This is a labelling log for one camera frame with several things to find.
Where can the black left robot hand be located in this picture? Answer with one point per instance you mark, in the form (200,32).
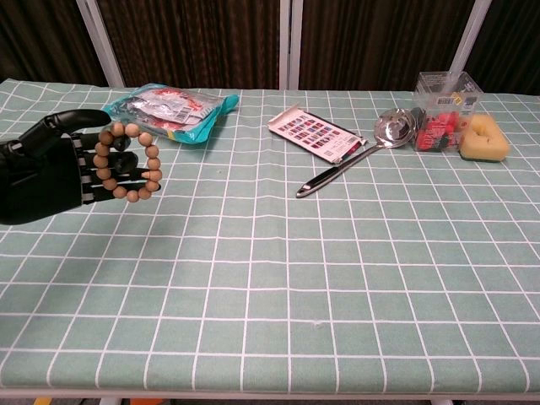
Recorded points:
(38,173)

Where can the teal plastic snack bag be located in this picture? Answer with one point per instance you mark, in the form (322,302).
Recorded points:
(169,110)

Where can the dark brown curtain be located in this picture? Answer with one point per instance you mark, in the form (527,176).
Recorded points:
(202,38)

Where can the green checked tablecloth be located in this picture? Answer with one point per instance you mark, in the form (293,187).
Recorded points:
(270,253)

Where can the flat printed cardboard package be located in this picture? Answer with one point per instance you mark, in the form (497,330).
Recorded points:
(316,133)

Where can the clear plastic box with clips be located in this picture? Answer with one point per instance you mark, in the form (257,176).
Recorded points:
(443,114)

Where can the yellow sponge with green base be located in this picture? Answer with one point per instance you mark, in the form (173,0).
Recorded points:
(485,145)

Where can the white metal frame post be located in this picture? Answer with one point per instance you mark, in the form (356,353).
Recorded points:
(289,42)
(101,42)
(470,38)

